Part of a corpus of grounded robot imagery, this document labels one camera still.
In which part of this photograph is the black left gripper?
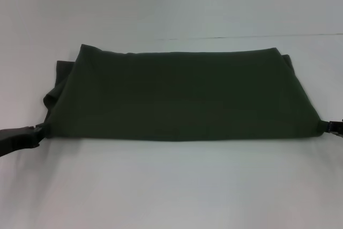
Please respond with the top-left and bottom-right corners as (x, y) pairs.
(0, 122), (51, 159)

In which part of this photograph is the dark green t-shirt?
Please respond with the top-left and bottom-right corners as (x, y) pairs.
(41, 43), (326, 142)

